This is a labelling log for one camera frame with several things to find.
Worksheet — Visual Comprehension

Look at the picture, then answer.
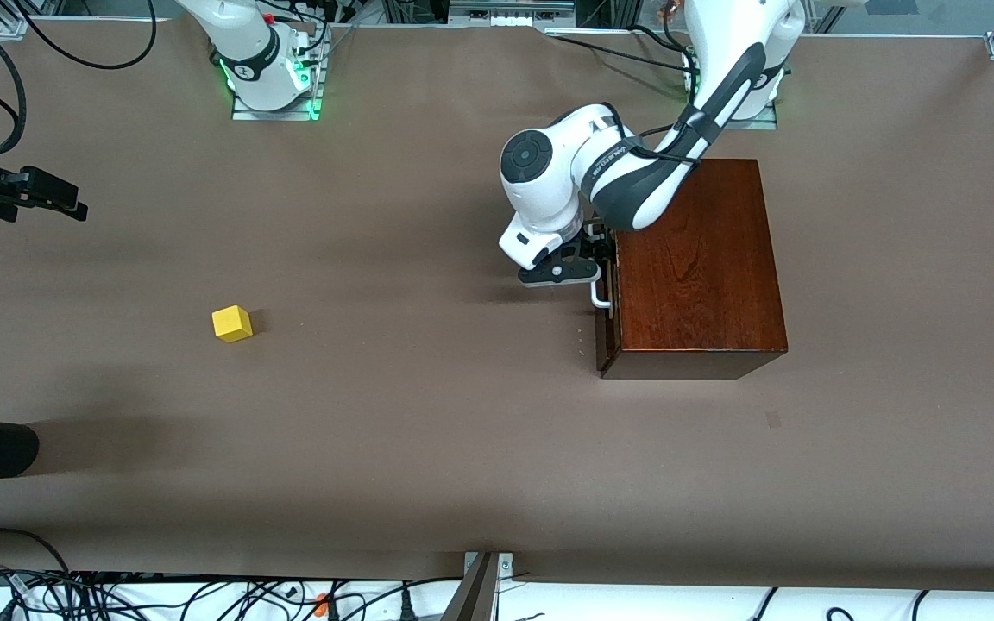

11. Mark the dark brown wooden cabinet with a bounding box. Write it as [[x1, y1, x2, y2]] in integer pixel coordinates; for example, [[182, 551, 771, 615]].
[[607, 158, 789, 380]]

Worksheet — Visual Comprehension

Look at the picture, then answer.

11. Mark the wooden drawer with white handle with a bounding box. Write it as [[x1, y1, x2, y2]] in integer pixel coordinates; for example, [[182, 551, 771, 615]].
[[590, 223, 621, 378]]

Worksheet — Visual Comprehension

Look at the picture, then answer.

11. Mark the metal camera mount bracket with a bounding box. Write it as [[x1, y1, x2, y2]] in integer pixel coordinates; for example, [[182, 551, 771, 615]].
[[441, 552, 515, 621]]

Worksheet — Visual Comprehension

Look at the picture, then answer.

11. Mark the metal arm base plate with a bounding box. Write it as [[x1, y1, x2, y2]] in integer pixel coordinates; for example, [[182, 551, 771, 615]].
[[231, 26, 325, 122], [726, 102, 779, 130]]

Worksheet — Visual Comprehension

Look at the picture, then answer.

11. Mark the yellow wooden block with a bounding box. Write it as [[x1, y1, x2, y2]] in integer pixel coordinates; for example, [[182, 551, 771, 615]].
[[211, 305, 254, 344]]

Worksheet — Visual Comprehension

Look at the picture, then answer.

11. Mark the black looping cable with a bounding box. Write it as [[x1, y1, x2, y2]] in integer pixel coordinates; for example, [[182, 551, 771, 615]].
[[18, 0, 158, 70]]

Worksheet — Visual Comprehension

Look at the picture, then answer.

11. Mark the black table cable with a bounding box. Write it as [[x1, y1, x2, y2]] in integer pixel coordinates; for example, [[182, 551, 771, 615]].
[[549, 33, 695, 75]]

